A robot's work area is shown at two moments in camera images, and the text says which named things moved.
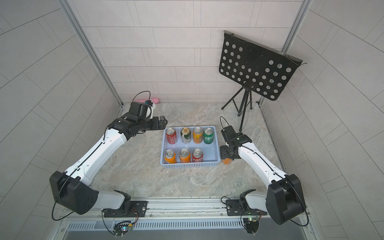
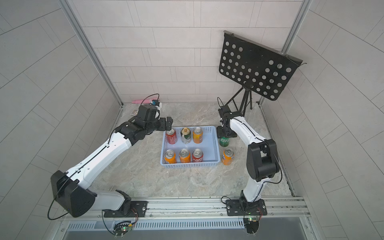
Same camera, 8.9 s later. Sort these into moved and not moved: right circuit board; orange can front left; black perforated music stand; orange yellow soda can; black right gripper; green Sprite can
Moved: green Sprite can; black right gripper
Not moved: orange yellow soda can; orange can front left; black perforated music stand; right circuit board
